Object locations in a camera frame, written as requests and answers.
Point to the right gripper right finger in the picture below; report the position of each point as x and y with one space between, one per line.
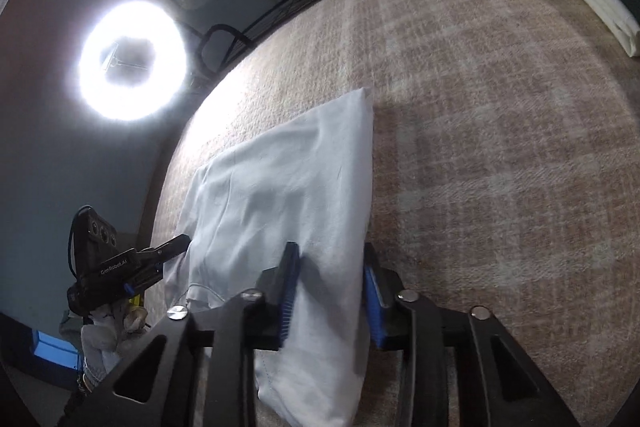
379 290

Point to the left gloved hand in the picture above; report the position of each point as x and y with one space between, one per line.
113 331

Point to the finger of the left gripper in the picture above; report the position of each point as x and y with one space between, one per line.
167 251

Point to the white t-shirt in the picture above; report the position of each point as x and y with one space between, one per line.
308 182

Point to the white ring light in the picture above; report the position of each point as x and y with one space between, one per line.
133 63

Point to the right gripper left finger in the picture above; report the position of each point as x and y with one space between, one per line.
278 284

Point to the pink plaid blanket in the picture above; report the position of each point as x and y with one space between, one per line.
505 164

